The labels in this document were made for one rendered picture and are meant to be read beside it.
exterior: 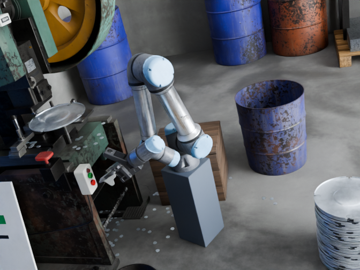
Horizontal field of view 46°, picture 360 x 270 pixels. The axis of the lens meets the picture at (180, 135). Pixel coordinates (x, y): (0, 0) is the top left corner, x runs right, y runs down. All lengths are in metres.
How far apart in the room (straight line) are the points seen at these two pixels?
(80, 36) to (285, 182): 1.45
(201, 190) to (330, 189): 0.61
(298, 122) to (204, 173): 0.74
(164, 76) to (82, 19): 0.83
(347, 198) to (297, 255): 0.41
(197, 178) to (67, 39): 1.05
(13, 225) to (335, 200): 1.56
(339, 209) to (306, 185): 0.73
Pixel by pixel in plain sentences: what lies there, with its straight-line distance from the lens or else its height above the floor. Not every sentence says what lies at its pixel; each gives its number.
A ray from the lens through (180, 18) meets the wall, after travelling 5.30.
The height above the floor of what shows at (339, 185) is 0.33.
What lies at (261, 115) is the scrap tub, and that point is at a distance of 2.47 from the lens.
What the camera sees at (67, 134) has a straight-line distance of 2.18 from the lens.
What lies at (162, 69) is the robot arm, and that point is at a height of 1.03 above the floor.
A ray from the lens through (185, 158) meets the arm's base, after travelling 2.02.
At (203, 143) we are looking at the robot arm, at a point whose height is 0.64.
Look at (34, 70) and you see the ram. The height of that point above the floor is 1.04.
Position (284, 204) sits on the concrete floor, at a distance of 2.47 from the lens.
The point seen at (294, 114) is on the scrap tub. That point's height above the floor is 0.39.
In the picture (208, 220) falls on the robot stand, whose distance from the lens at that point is 2.22.
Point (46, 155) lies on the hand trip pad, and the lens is 1.91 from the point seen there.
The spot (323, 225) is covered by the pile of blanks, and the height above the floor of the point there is 0.25.
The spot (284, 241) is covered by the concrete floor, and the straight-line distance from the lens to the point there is 2.24.
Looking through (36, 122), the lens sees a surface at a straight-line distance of 2.24.
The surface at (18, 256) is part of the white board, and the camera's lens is 2.42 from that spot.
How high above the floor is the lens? 1.54
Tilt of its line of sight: 27 degrees down
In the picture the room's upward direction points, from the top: 14 degrees counter-clockwise
